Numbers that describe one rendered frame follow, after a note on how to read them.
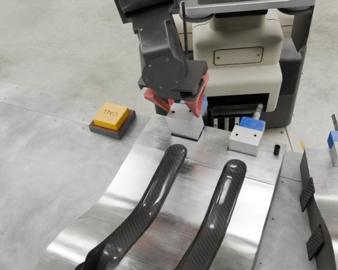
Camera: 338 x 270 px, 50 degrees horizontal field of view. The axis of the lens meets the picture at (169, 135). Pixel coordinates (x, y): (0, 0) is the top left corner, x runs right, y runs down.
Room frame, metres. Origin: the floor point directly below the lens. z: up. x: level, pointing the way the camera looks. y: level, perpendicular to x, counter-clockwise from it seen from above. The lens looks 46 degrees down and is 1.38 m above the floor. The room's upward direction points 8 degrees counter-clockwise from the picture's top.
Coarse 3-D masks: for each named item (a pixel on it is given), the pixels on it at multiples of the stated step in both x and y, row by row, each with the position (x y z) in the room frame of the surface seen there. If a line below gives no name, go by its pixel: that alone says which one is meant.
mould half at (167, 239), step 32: (160, 128) 0.49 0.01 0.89; (128, 160) 0.42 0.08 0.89; (160, 160) 0.41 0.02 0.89; (192, 160) 0.40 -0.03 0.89; (224, 160) 0.39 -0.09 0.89; (256, 160) 0.38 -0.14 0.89; (128, 192) 0.36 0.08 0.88; (192, 192) 0.34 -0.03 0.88; (256, 192) 0.32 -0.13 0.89; (96, 224) 0.29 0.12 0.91; (160, 224) 0.29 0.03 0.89; (192, 224) 0.28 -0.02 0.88; (256, 224) 0.27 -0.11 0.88; (64, 256) 0.23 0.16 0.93; (128, 256) 0.22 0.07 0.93; (160, 256) 0.22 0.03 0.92; (224, 256) 0.22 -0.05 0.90; (256, 256) 0.24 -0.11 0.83
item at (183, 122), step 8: (208, 80) 0.56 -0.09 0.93; (176, 104) 0.49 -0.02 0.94; (184, 104) 0.49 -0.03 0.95; (168, 112) 0.48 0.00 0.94; (176, 112) 0.47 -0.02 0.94; (184, 112) 0.47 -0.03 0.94; (192, 112) 0.46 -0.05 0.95; (168, 120) 0.47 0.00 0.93; (176, 120) 0.46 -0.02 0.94; (184, 120) 0.45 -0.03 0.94; (192, 120) 0.45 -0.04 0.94; (200, 120) 0.47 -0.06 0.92; (176, 128) 0.46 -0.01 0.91; (184, 128) 0.45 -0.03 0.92; (192, 128) 0.45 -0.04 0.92; (200, 128) 0.46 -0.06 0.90; (184, 136) 0.46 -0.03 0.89; (192, 136) 0.45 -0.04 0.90
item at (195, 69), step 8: (184, 56) 0.47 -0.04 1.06; (192, 64) 0.48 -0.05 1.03; (200, 64) 0.48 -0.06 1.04; (192, 72) 0.46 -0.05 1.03; (200, 72) 0.46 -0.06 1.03; (184, 80) 0.45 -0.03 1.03; (192, 80) 0.44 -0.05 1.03; (176, 88) 0.44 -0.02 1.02; (184, 88) 0.43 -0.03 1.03; (192, 88) 0.43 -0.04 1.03
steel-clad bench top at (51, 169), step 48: (0, 96) 0.78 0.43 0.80; (48, 96) 0.75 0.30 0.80; (0, 144) 0.60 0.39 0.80; (48, 144) 0.58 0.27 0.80; (96, 144) 0.56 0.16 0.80; (0, 192) 0.46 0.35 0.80; (48, 192) 0.44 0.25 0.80; (96, 192) 0.43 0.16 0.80; (288, 192) 0.37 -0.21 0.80; (0, 240) 0.35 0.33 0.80; (48, 240) 0.34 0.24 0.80; (288, 240) 0.28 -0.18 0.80
